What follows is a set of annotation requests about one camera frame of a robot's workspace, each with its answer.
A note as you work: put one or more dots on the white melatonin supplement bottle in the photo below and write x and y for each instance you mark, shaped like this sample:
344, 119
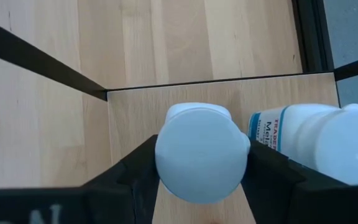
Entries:
200, 155
322, 140

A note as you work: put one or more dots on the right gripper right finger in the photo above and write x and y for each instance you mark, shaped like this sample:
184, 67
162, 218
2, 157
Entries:
275, 193

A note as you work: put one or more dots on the wooden shelf black frame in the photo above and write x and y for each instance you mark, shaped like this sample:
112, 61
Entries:
197, 93

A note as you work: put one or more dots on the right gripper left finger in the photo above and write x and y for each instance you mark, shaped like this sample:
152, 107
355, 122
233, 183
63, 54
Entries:
120, 193

